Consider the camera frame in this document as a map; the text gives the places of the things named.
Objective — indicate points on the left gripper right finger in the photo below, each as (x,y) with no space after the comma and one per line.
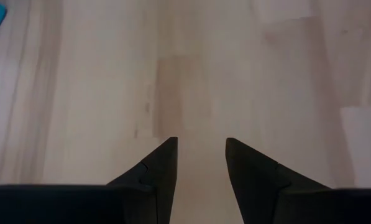
(250,174)

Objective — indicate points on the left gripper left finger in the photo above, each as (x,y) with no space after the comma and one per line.
(163,168)

